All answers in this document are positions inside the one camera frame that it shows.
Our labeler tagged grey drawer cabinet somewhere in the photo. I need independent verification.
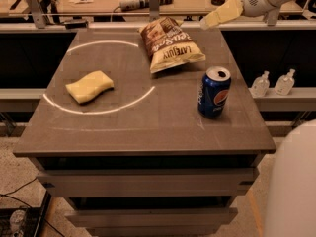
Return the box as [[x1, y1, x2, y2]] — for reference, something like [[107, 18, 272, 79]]
[[14, 28, 275, 237]]

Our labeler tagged clear sanitizer bottle right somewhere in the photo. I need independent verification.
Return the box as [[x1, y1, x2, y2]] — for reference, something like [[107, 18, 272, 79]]
[[274, 69, 295, 96]]

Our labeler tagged upper grey drawer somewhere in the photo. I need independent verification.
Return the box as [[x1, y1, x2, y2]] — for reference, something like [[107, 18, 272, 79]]
[[38, 168, 259, 198]]

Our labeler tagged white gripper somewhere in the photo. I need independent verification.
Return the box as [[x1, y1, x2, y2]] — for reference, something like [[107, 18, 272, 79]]
[[199, 0, 277, 30]]

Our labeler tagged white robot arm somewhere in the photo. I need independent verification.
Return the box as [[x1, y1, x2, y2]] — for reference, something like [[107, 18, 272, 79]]
[[200, 0, 316, 237]]

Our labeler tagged black wire basket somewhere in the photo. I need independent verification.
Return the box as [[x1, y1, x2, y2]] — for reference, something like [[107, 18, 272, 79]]
[[0, 193, 51, 237]]

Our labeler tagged grey drawer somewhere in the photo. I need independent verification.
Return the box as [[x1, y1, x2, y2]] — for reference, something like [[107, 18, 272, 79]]
[[38, 168, 259, 198], [66, 208, 238, 228]]

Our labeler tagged brown chip bag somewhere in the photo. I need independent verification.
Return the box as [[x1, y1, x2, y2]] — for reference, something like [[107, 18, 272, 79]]
[[138, 17, 205, 74]]

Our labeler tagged white power strip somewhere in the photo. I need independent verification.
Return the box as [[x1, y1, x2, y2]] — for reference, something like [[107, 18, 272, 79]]
[[118, 0, 175, 13]]

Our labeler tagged lower grey drawer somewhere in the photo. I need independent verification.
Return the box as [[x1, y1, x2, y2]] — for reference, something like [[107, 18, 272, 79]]
[[66, 208, 238, 228]]

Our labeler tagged yellow sponge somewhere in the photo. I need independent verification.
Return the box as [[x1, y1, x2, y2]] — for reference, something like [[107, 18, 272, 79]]
[[65, 70, 114, 104]]

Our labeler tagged clear sanitizer bottle left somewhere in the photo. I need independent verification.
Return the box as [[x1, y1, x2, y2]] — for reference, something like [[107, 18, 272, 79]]
[[251, 71, 270, 97]]

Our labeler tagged black floor cable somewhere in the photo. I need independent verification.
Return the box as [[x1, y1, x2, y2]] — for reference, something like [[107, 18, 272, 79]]
[[0, 177, 67, 237]]

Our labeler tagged blue Pepsi can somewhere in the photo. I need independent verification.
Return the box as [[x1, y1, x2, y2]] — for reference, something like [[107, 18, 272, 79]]
[[197, 66, 231, 119]]

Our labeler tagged clear sanitizer bottle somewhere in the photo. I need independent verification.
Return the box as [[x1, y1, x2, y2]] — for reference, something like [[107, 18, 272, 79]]
[[251, 71, 270, 97], [274, 69, 295, 96]]

